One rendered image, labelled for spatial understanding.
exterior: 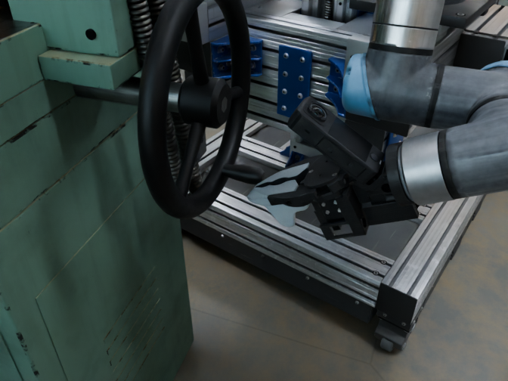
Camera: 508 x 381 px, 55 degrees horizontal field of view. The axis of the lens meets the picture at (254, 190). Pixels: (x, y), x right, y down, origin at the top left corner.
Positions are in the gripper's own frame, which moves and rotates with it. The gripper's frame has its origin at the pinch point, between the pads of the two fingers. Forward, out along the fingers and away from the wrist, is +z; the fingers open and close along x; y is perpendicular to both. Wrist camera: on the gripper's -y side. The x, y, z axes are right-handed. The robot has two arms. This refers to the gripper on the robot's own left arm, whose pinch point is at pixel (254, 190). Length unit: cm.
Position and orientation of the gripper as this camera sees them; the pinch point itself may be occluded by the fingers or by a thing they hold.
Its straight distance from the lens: 64.4
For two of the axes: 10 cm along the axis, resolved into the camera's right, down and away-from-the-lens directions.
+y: 4.6, 7.9, 4.1
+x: 3.7, -5.8, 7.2
